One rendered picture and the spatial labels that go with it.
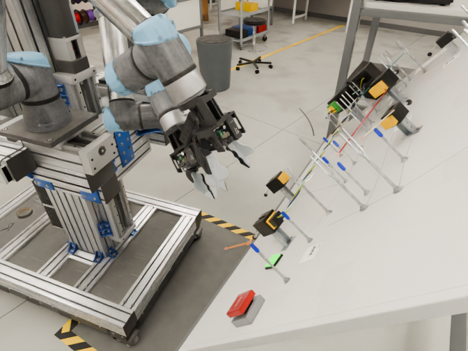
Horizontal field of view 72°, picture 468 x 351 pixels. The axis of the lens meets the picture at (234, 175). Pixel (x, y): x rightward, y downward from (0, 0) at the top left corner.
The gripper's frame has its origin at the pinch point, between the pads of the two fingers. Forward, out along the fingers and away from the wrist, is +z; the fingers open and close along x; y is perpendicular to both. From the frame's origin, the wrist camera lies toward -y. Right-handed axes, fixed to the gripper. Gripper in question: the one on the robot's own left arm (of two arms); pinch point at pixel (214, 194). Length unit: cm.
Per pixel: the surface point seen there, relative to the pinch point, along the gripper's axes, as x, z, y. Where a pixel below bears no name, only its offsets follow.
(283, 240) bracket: 12.6, 18.3, 4.7
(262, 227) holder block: 10.1, 13.3, 6.8
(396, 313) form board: 29, 26, 43
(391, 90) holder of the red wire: 57, -6, -31
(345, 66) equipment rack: 55, -31, -69
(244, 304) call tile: 5.2, 23.8, 24.1
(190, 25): -64, -324, -409
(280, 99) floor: 10, -107, -321
